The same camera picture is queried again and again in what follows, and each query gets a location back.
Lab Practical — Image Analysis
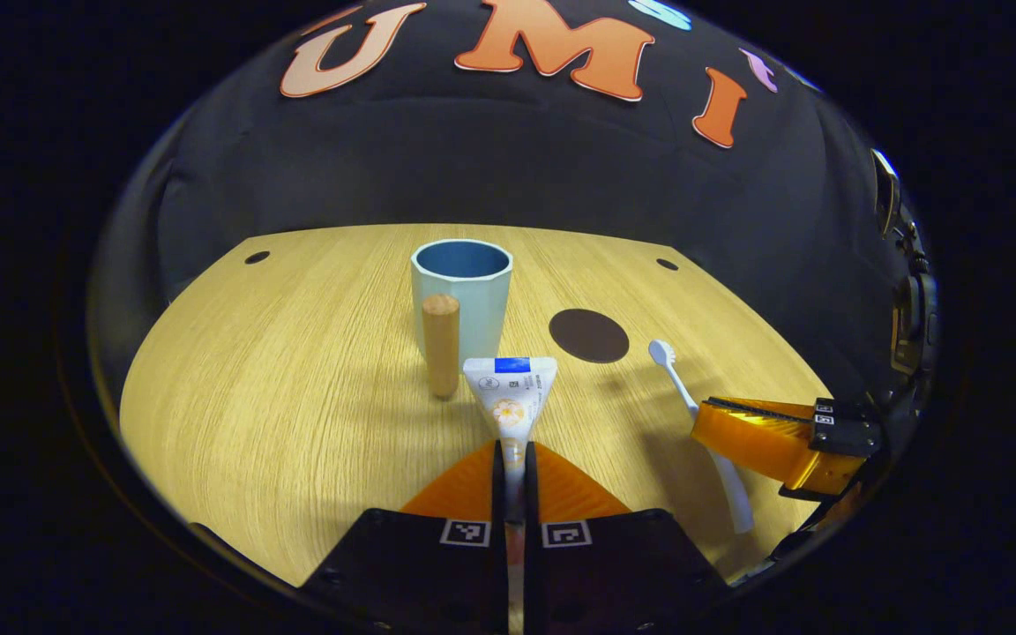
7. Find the white toothbrush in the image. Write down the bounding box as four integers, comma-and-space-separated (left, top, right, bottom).
648, 340, 755, 535

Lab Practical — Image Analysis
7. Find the black backdrop cloth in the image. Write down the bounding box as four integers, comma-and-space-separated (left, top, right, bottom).
89, 0, 932, 424

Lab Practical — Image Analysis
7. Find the brown round coaster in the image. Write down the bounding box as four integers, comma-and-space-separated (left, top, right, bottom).
549, 309, 631, 364

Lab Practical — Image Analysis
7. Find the light blue cup wooden handle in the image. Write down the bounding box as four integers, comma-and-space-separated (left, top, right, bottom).
410, 238, 514, 400

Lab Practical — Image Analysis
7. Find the wooden desktop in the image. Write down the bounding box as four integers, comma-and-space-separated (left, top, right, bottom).
118, 222, 835, 587

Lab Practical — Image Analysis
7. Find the white toothpaste tube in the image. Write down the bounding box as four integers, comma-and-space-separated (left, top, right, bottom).
462, 356, 558, 530

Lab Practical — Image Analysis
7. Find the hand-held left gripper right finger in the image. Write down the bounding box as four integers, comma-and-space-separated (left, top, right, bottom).
524, 441, 734, 635

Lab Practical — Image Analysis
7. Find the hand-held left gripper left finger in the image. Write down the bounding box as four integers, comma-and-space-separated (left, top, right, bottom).
301, 441, 509, 635

